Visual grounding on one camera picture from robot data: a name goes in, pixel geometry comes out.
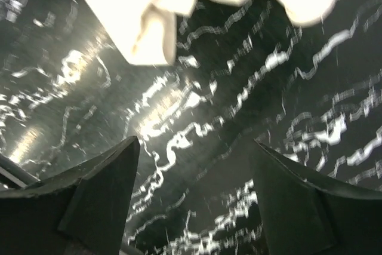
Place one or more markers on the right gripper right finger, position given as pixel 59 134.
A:
pixel 306 212

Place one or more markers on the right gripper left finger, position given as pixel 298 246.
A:
pixel 82 210

